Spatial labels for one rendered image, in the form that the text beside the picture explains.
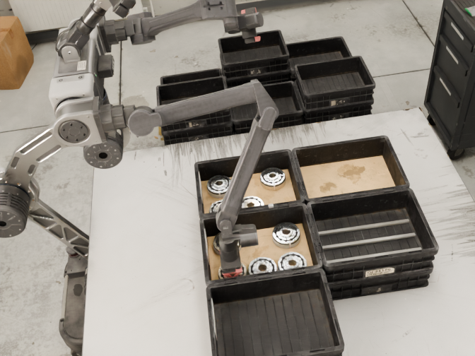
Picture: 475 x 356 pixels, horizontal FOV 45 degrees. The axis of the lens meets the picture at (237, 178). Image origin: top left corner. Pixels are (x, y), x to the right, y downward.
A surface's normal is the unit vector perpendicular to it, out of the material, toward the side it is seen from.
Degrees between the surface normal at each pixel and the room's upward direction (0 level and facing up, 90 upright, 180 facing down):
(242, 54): 0
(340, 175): 0
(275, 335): 0
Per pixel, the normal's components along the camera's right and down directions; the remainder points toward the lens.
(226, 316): -0.08, -0.70
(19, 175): 0.13, 0.70
